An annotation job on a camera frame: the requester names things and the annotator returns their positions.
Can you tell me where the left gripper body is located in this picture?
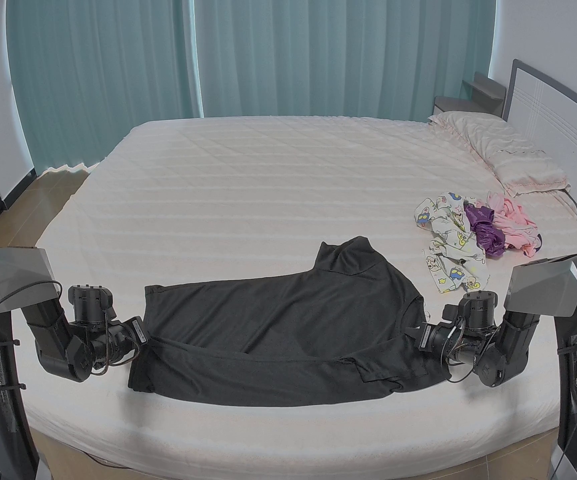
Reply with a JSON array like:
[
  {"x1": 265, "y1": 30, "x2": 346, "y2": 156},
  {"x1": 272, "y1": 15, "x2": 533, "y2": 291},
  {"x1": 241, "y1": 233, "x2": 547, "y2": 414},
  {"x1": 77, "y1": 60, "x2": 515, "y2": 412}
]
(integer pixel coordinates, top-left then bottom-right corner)
[{"x1": 108, "y1": 317, "x2": 149, "y2": 364}]

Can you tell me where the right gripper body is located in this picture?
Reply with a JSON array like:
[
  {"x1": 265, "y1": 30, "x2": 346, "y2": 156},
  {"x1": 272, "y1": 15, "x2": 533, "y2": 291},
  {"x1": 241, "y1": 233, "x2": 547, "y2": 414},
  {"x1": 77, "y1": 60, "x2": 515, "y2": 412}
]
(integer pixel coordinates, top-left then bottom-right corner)
[{"x1": 417, "y1": 320, "x2": 461, "y2": 361}]

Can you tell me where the black T-shirt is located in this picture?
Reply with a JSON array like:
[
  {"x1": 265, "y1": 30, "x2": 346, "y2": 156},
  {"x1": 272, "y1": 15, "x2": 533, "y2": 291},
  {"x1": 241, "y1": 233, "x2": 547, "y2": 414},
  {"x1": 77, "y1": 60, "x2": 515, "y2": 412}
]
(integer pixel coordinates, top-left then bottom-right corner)
[{"x1": 127, "y1": 235, "x2": 451, "y2": 408}]

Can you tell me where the bed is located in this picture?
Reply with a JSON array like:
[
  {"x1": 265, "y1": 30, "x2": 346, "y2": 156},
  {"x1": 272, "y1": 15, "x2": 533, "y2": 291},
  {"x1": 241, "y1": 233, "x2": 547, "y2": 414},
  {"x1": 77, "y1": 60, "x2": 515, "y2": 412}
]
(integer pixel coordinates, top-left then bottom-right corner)
[{"x1": 16, "y1": 59, "x2": 577, "y2": 469}]

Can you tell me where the white printed garment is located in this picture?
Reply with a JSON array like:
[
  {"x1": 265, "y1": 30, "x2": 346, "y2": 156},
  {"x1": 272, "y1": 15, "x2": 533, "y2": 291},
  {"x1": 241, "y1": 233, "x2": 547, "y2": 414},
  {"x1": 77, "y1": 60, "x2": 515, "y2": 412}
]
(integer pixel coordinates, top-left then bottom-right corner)
[{"x1": 413, "y1": 193, "x2": 490, "y2": 296}]

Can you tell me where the purple garment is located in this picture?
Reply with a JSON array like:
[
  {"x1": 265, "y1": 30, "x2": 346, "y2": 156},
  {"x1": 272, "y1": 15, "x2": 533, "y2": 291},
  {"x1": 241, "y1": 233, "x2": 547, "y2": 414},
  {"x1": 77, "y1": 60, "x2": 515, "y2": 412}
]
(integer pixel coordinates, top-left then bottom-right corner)
[{"x1": 464, "y1": 203, "x2": 508, "y2": 259}]

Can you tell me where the pink garment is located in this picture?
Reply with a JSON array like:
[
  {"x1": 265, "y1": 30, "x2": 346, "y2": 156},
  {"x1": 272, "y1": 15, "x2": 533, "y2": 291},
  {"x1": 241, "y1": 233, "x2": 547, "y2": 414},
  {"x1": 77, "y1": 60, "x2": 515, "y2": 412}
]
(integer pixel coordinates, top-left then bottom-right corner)
[{"x1": 486, "y1": 191, "x2": 543, "y2": 259}]

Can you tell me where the cream pillow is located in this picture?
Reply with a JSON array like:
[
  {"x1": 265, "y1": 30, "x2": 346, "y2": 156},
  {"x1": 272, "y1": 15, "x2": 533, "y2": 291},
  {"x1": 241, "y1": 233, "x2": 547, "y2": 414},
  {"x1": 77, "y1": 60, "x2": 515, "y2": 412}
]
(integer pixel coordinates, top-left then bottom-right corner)
[{"x1": 427, "y1": 110, "x2": 570, "y2": 198}]

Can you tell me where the grey bedside table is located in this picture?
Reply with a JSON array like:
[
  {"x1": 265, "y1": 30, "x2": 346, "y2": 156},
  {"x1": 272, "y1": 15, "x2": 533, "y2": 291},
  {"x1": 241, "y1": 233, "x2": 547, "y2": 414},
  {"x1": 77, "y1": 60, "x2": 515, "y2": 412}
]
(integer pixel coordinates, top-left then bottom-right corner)
[{"x1": 433, "y1": 71, "x2": 508, "y2": 116}]

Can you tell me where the blue-green curtain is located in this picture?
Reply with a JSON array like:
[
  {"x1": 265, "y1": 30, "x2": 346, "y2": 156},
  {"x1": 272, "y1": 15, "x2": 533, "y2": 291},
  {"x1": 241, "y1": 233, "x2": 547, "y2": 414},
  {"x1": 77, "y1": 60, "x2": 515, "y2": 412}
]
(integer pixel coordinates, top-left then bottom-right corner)
[
  {"x1": 191, "y1": 0, "x2": 499, "y2": 121},
  {"x1": 6, "y1": 0, "x2": 204, "y2": 174}
]

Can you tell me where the black cable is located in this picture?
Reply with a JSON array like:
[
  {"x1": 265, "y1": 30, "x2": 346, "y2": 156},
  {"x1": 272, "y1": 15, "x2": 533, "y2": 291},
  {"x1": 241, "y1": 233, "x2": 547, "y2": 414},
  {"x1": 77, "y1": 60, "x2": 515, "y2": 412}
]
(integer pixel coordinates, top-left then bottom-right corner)
[
  {"x1": 441, "y1": 359, "x2": 474, "y2": 385},
  {"x1": 0, "y1": 280, "x2": 64, "y2": 349}
]

